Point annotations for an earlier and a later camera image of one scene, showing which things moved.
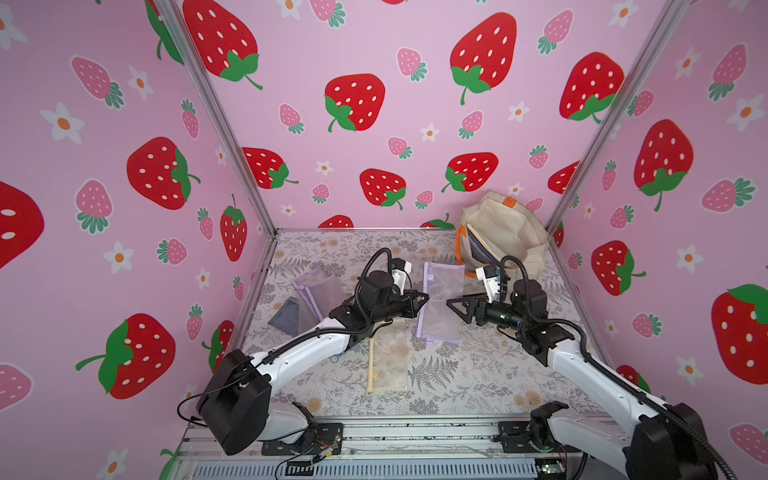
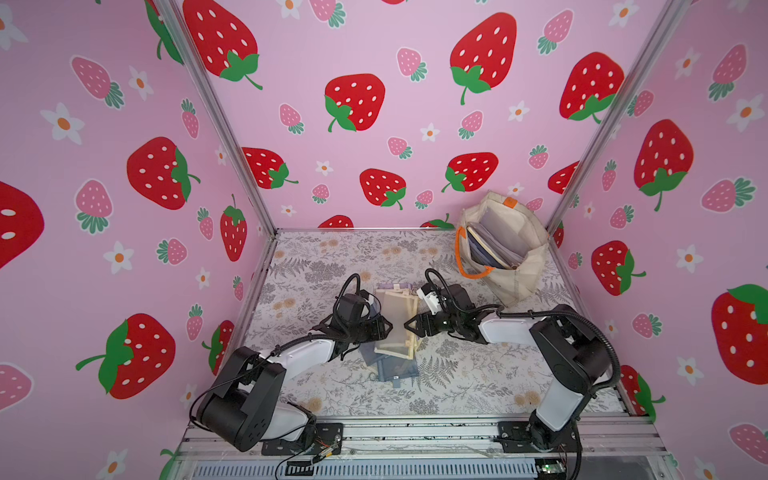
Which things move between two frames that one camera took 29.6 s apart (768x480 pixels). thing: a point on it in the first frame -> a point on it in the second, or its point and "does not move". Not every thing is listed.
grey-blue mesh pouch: [286, 318] -> [390, 367]
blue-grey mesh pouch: [481, 252] does not move
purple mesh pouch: [317, 293] -> [506, 231]
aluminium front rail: [391, 449] does not move
